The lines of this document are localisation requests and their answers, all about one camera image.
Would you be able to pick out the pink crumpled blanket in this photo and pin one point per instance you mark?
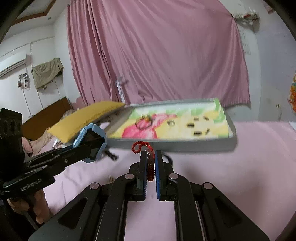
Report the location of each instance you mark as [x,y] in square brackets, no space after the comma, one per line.
[40,142]

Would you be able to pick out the pink bed sheet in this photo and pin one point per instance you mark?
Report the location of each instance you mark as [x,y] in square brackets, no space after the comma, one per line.
[219,166]

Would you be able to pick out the floral pillow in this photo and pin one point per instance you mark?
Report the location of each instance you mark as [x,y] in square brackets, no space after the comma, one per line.
[68,114]

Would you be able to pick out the white air conditioner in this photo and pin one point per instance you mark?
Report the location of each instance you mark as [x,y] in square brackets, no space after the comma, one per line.
[11,66]

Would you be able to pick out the white wall plug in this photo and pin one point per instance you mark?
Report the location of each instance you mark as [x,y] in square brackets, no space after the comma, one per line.
[24,81]

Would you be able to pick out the pink curtain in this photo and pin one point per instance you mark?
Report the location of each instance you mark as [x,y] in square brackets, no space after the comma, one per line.
[150,58]

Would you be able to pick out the person's left hand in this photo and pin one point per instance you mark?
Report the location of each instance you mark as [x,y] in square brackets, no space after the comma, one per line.
[34,204]

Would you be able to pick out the wooden headboard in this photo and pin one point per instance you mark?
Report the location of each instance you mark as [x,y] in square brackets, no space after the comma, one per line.
[46,115]

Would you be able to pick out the colourful wall poster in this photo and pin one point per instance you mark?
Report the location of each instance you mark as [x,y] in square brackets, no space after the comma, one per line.
[293,92]

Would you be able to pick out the blue hair claw clip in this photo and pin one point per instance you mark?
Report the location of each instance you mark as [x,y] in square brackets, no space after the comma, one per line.
[81,136]

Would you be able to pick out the colourful printed tray liner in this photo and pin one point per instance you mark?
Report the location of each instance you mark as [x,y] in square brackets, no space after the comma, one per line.
[180,129]

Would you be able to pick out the black wavy hairpin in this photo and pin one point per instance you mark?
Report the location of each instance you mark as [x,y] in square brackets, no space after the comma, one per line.
[111,155]

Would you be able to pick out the thin bangle with yellow bead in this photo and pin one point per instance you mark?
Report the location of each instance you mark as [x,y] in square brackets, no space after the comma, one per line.
[138,126]

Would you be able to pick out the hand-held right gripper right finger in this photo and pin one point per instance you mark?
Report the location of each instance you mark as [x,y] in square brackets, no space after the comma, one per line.
[158,178]

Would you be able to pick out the cartoon printed mat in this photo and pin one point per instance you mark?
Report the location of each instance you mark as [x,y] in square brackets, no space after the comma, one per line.
[173,144]

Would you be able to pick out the hanging green garment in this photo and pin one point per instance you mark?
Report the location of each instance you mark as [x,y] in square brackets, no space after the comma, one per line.
[46,71]

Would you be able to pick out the yellow pillow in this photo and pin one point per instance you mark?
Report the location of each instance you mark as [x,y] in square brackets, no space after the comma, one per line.
[78,120]

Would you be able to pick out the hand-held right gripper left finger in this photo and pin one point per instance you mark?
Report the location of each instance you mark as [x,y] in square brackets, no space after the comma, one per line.
[144,178]

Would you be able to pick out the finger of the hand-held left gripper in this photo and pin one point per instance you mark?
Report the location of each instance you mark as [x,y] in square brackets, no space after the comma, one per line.
[60,165]
[64,150]

